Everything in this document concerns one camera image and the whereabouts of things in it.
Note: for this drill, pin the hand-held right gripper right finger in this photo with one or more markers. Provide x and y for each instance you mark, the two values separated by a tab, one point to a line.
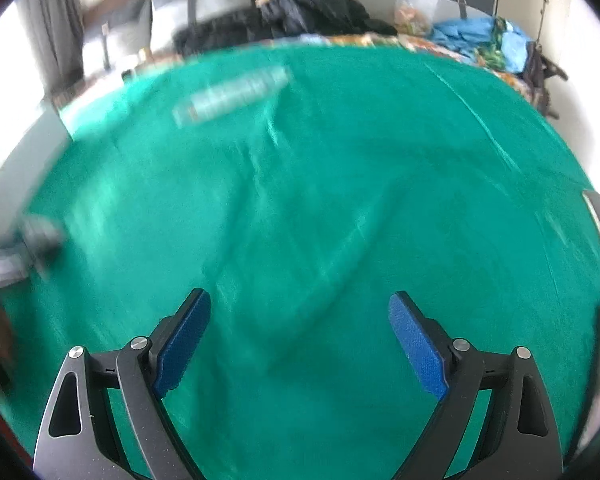
417	345

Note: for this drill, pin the grey curtain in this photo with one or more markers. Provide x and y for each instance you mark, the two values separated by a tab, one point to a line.
55	20

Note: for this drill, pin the clear snack bar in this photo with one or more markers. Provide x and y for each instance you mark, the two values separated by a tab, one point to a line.
230	96

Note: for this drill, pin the green patterned cloth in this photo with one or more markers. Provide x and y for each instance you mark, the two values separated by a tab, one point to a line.
495	45

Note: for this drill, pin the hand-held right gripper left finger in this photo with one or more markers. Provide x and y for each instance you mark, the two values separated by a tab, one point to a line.
182	345

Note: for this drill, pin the clear plastic bag of food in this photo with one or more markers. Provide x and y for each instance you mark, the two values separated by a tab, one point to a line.
412	15

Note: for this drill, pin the blue clothing pile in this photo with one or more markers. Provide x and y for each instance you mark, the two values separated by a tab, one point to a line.
460	32

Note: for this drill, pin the white door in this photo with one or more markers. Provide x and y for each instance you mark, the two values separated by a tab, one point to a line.
520	0

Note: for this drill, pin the floral bedsheet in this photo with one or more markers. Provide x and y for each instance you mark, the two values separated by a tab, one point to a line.
360	39

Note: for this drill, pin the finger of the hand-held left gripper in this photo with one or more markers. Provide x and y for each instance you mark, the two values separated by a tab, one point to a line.
42	237

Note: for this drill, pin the white cardboard box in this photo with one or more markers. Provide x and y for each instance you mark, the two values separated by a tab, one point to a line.
20	170

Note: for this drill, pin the black puffer jacket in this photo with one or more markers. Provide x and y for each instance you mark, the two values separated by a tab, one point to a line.
320	10

